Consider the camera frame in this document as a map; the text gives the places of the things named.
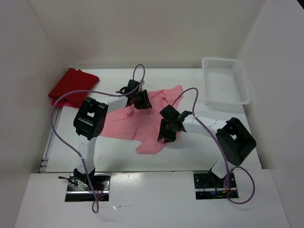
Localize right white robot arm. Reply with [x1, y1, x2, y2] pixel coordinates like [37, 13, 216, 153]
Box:
[158, 105, 257, 187]

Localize white plastic basket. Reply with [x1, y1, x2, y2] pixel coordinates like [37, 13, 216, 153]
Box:
[201, 57, 251, 106]

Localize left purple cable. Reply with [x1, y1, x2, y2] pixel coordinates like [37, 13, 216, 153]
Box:
[51, 64, 146, 213]

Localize light pink t shirt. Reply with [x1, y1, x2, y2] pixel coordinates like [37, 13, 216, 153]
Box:
[101, 85, 183, 154]

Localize magenta t shirt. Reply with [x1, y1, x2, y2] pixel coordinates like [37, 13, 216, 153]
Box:
[51, 98, 79, 108]

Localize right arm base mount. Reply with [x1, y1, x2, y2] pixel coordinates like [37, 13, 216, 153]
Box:
[193, 171, 239, 200]

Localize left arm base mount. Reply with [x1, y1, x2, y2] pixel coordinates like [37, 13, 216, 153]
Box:
[58, 173, 111, 202]

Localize dark red t shirt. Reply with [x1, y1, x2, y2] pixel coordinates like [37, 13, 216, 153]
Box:
[48, 68, 99, 107]

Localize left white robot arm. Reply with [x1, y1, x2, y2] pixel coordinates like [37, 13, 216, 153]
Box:
[73, 79, 152, 190]

